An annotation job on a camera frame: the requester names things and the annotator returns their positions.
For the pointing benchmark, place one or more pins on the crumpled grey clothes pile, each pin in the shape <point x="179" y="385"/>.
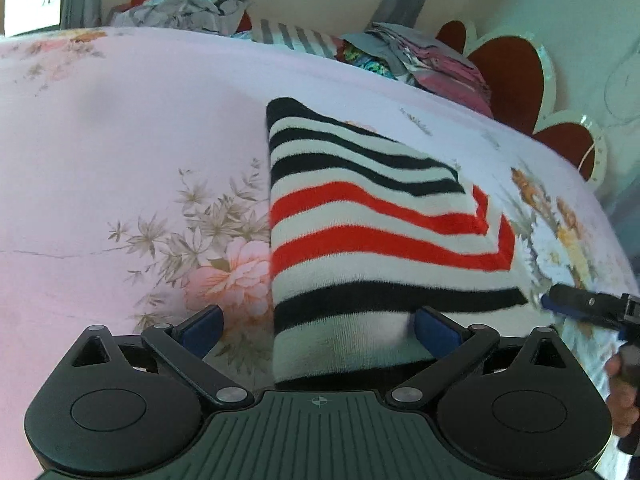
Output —
<point x="218" y="17"/>

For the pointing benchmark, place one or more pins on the striped cartoon knit sweater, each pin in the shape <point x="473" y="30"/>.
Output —
<point x="366" y="231"/>

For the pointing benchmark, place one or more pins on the pink floral bed sheet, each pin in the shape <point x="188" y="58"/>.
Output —
<point x="135" y="189"/>

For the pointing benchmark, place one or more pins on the person's right hand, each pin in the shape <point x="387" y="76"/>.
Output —
<point x="621" y="400"/>

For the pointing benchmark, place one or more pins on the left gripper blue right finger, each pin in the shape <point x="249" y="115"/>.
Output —
<point x="437" y="333"/>

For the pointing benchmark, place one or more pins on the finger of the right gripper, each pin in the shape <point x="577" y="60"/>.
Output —
<point x="595" y="308"/>

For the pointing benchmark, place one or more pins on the red white scalloped headboard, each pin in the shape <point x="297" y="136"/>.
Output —
<point x="521" y="77"/>

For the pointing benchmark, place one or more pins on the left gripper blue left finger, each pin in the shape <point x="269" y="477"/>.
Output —
<point x="200" y="333"/>

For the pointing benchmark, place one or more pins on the striped grey white cloth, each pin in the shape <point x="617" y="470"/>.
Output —
<point x="295" y="38"/>

